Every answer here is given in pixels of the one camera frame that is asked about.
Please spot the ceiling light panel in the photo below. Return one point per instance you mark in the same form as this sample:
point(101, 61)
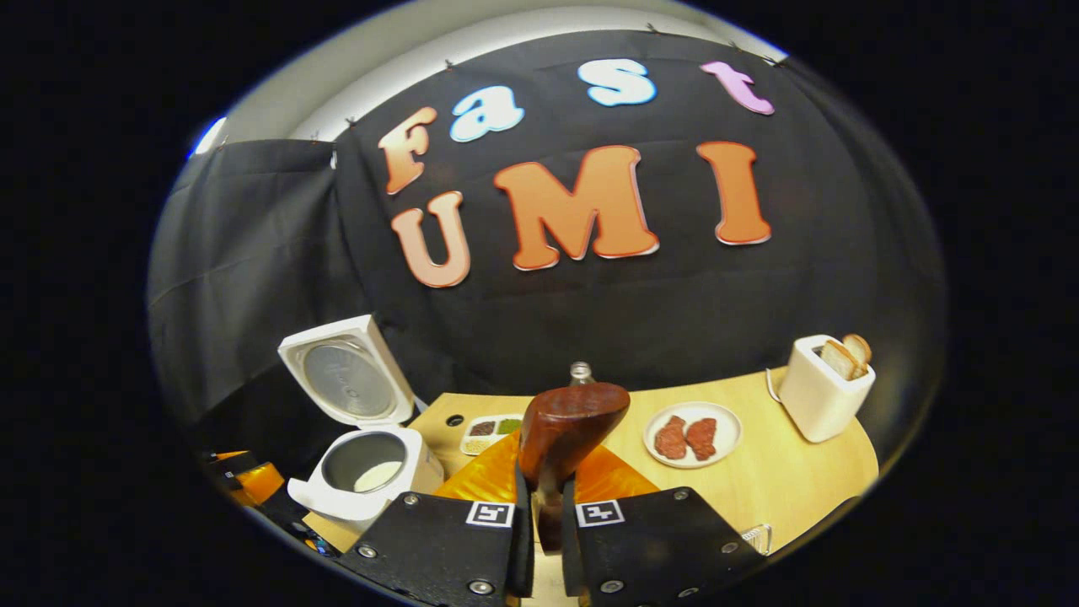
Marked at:
point(209, 136)

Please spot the white toaster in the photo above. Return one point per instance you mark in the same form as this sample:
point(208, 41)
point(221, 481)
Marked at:
point(818, 405)

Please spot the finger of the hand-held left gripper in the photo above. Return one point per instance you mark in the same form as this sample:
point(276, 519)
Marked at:
point(257, 482)

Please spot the white rice cooker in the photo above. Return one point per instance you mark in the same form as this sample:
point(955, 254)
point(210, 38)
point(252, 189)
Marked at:
point(337, 497)

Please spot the clear plastic water bottle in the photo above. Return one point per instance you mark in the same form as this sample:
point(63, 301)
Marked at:
point(581, 373)

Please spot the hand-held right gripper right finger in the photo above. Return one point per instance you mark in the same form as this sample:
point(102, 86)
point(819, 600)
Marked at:
point(573, 548)

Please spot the bread slice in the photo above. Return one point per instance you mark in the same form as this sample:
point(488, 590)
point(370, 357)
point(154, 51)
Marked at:
point(859, 347)
point(837, 360)

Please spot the white divided grain tray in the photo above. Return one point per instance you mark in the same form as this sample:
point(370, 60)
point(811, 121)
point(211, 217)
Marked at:
point(491, 434)

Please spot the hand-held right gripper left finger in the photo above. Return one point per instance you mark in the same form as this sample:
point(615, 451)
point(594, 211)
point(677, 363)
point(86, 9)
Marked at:
point(521, 548)

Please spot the white plate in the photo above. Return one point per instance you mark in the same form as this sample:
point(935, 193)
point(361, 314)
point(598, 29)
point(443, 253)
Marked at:
point(725, 421)

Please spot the brown wooden spoon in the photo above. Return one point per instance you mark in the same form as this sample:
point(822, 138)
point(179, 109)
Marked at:
point(569, 430)

